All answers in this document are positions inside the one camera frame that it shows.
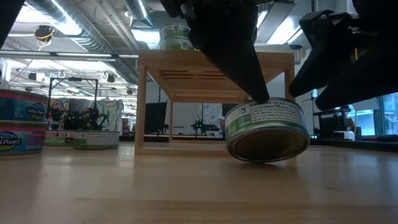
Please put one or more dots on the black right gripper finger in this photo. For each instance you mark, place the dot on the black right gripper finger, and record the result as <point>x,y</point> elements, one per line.
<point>360,88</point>
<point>326,40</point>

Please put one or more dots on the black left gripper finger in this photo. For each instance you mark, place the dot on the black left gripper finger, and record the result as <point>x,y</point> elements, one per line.
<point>230,46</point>

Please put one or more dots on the blue Wild Planet salmon can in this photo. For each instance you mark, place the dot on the blue Wild Planet salmon can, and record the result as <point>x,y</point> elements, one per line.
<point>18,107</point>
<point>18,140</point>

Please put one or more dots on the black background robot arm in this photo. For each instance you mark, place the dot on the black background robot arm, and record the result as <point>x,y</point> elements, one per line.
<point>93,119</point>
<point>203,127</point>

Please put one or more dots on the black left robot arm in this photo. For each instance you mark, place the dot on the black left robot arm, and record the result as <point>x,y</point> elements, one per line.
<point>7,15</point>

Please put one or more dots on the wooden slatted shelf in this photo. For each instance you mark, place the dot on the wooden slatted shelf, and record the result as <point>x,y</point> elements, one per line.
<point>174,62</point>

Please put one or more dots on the white patterned board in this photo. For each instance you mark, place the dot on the white patterned board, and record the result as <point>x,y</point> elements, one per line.
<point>213,115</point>

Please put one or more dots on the black standing panel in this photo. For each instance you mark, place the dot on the black standing panel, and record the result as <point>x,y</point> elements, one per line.
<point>155,118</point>

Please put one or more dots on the black track spotlight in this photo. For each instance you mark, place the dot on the black track spotlight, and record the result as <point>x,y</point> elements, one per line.
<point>129,91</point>
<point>32,76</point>
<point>110,78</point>

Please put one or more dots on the white crumpled sheet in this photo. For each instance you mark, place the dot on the white crumpled sheet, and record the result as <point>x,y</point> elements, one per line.
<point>110,113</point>

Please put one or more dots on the colourful patterned cloth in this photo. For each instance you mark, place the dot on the colourful patterned cloth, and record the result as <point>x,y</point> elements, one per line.
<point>59,104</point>

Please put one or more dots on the black aluminium rail frame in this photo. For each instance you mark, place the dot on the black aluminium rail frame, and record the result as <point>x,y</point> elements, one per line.
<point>357,144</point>

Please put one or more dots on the silver ventilation duct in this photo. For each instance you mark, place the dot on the silver ventilation duct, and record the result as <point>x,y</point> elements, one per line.
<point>90,37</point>

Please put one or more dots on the black metal frame rig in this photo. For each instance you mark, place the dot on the black metal frame rig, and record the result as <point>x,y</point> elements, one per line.
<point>74,79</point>

